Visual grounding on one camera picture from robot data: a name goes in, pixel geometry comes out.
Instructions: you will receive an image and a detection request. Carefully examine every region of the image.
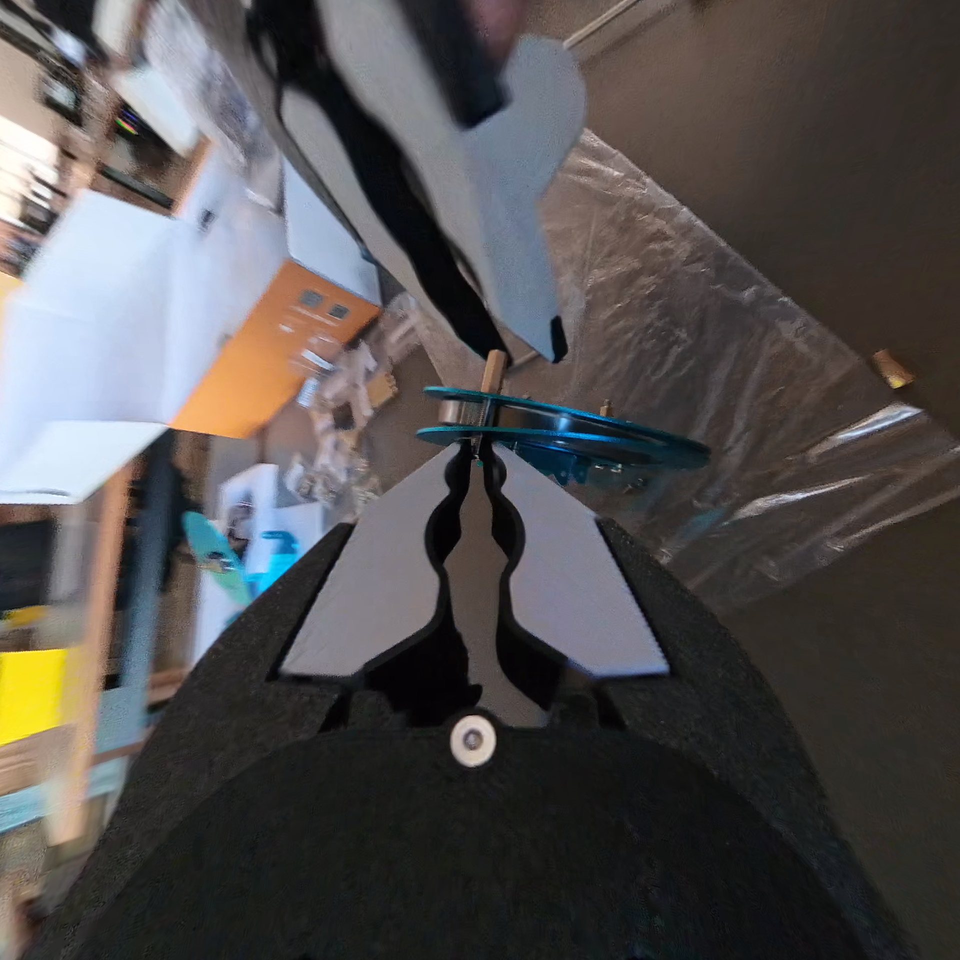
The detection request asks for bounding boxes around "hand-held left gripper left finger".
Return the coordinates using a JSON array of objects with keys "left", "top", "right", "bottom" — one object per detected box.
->
[{"left": 278, "top": 442, "right": 481, "bottom": 727}]

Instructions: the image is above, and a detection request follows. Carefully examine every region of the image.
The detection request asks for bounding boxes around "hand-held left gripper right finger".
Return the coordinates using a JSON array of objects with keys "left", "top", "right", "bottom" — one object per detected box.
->
[{"left": 483, "top": 442, "right": 670, "bottom": 711}]

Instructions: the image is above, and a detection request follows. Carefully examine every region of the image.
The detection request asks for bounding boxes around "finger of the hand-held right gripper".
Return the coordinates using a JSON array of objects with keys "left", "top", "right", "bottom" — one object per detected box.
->
[
  {"left": 315, "top": 0, "right": 588, "bottom": 364},
  {"left": 277, "top": 81, "right": 483, "bottom": 351}
]

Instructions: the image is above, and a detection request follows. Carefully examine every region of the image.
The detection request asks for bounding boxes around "blue round turntable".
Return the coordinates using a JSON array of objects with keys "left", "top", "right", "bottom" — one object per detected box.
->
[{"left": 416, "top": 386, "right": 712, "bottom": 494}]

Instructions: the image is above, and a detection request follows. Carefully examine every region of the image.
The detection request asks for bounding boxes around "person's right hand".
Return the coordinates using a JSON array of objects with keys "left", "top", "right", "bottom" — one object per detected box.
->
[{"left": 467, "top": 0, "right": 531, "bottom": 47}]

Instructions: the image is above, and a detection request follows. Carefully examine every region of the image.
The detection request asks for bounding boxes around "row of small hardware bags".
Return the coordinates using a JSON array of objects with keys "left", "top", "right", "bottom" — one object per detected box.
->
[{"left": 294, "top": 292, "right": 423, "bottom": 513}]

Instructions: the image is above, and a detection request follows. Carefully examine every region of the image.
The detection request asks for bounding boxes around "orange box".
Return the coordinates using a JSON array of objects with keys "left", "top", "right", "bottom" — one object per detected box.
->
[{"left": 172, "top": 161, "right": 384, "bottom": 441}]

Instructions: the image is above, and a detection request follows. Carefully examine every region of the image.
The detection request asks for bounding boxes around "clear plastic bag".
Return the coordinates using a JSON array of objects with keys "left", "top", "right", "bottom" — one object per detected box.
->
[{"left": 538, "top": 127, "right": 960, "bottom": 618}]

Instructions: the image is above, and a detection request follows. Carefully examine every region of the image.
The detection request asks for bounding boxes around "large white box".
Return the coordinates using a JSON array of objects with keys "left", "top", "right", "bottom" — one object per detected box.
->
[{"left": 0, "top": 146, "right": 288, "bottom": 505}]

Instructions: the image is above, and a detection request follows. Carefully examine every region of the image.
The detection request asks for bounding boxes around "yellow sign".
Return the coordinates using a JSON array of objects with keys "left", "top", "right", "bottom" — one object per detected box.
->
[{"left": 0, "top": 648, "right": 85, "bottom": 745}]

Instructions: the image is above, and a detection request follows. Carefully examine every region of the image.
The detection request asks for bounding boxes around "teal perforated bracket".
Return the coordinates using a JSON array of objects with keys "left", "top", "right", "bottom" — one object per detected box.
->
[{"left": 540, "top": 442, "right": 655, "bottom": 494}]

